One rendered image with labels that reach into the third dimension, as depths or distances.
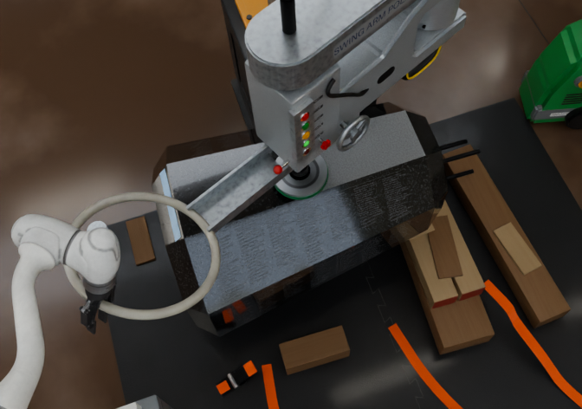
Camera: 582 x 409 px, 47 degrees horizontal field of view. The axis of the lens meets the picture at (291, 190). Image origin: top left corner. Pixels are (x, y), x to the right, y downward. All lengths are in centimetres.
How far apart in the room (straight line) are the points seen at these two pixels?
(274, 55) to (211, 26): 237
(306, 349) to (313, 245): 61
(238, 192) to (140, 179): 142
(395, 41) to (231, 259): 103
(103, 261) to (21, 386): 37
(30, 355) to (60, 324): 180
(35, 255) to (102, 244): 17
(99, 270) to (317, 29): 88
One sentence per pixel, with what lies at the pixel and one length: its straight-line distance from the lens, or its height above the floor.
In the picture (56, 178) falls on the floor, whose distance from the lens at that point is 385.
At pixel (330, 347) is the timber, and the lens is 310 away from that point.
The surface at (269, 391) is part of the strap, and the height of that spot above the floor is 2.
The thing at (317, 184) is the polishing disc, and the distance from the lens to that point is 255.
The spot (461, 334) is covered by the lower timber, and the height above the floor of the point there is 15.
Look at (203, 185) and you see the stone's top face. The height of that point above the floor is 82.
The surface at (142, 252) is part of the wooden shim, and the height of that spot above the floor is 3.
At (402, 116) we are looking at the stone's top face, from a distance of 279.
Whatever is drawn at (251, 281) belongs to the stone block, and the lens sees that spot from 267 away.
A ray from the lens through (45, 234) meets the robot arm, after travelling 187.
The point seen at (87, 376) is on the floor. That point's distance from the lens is 339.
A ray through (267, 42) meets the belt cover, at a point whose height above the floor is 169.
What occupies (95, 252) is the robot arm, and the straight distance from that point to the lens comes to 180.
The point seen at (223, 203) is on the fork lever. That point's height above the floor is 108.
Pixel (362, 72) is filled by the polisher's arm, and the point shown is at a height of 138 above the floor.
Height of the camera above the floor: 314
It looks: 63 degrees down
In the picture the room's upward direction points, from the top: 6 degrees counter-clockwise
